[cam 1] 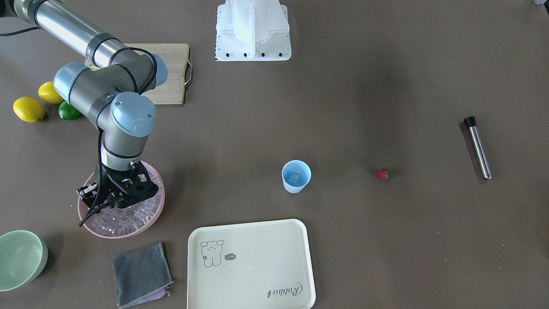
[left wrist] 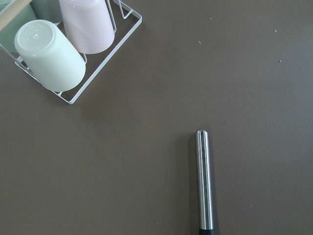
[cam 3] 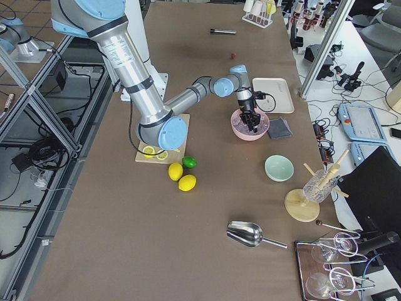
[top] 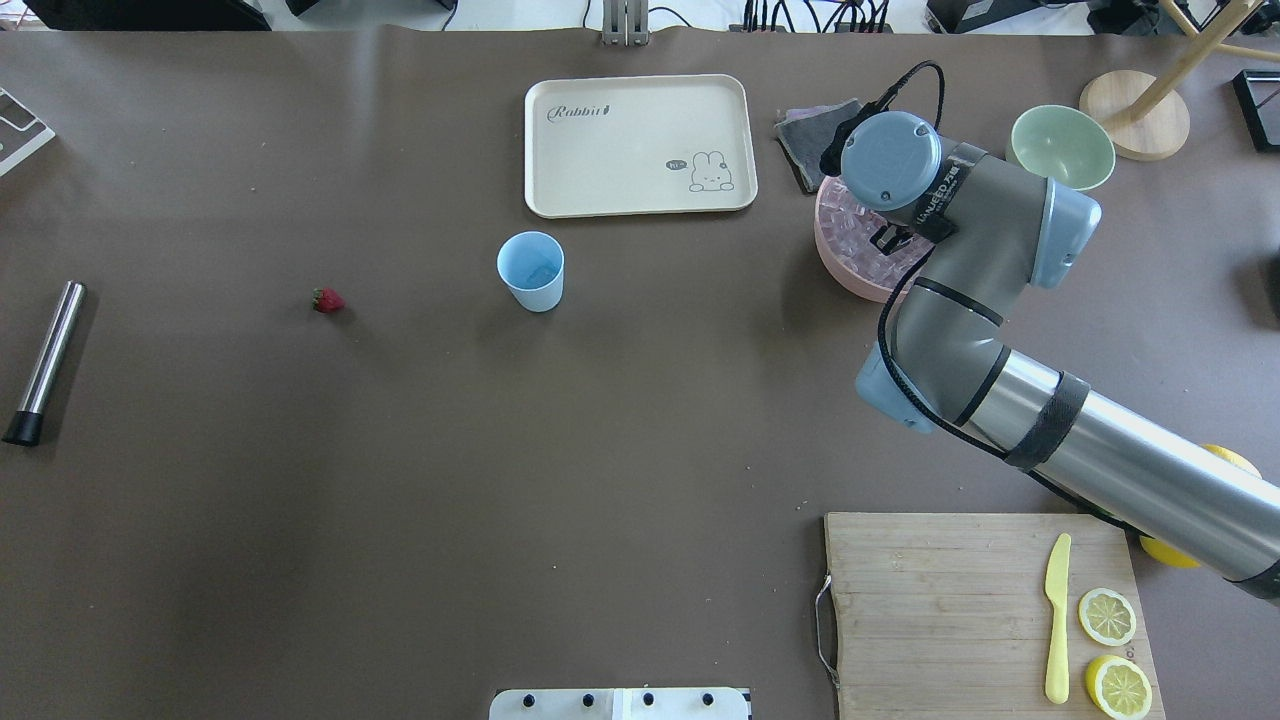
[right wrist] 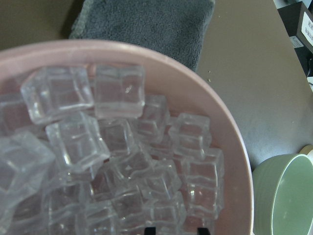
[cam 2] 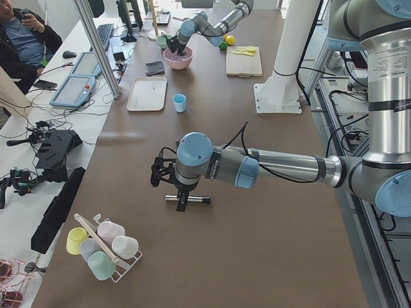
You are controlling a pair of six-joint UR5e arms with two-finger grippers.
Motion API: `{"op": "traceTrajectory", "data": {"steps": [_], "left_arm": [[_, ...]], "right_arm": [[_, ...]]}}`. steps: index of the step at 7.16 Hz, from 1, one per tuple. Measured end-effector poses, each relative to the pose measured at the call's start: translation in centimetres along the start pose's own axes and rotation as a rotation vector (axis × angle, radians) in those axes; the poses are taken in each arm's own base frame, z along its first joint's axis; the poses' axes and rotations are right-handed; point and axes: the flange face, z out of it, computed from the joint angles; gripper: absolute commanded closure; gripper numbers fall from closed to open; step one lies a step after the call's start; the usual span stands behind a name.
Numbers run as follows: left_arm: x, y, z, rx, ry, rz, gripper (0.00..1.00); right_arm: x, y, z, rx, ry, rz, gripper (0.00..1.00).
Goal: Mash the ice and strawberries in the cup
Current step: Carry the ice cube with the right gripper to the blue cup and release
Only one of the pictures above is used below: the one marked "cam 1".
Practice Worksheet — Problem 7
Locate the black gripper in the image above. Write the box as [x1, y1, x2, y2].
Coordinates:
[77, 161, 159, 209]

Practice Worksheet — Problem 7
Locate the red strawberry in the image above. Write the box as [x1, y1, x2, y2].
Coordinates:
[376, 169, 390, 180]

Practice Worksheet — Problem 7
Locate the steel muddler black tip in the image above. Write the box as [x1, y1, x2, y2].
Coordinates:
[463, 116, 492, 180]

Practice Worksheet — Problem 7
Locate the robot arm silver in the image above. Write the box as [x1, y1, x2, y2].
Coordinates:
[1, 0, 167, 214]

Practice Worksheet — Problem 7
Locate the pink bowl with ice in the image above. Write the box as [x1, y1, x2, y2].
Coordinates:
[82, 161, 166, 239]

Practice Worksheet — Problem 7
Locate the light blue cup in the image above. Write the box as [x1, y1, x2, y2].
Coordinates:
[281, 160, 312, 194]

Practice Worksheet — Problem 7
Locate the grey folded cloth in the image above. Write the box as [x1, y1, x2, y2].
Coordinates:
[112, 242, 173, 309]

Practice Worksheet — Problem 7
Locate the green lime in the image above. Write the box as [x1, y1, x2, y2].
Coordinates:
[57, 100, 81, 121]

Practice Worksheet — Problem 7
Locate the mint green bowl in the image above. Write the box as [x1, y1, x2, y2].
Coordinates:
[0, 230, 48, 292]

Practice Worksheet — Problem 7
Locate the yellow lemon upper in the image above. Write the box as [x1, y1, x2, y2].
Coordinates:
[38, 82, 65, 104]

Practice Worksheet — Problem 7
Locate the yellow lemon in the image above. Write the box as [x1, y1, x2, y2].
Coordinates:
[12, 97, 45, 123]
[38, 82, 65, 104]

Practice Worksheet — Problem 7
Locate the yellow lemon lower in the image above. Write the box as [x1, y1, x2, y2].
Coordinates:
[12, 97, 45, 123]

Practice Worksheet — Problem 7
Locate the wooden cutting board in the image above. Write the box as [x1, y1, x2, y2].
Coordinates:
[85, 43, 193, 105]

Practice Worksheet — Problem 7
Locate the cream plastic tray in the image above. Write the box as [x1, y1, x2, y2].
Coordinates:
[187, 219, 316, 309]

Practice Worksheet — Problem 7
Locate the white camera pillar base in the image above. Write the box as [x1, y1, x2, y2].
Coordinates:
[214, 0, 292, 61]

